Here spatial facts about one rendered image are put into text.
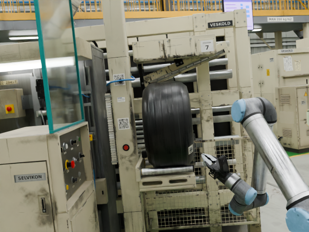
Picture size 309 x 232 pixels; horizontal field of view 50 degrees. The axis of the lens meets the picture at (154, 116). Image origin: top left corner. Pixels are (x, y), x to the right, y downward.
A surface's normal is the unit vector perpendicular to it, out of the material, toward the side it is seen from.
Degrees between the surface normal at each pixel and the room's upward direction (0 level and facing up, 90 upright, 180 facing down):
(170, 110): 68
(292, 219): 94
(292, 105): 90
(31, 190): 90
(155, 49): 90
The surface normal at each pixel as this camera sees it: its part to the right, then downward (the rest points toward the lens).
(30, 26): 0.33, 0.04
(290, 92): -0.94, 0.11
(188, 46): -0.05, 0.08
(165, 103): -0.09, -0.47
